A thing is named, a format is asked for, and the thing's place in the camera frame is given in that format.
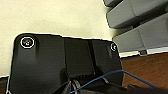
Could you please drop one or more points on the grey bin green lid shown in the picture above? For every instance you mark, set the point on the grey bin green lid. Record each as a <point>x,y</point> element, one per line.
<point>133,13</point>

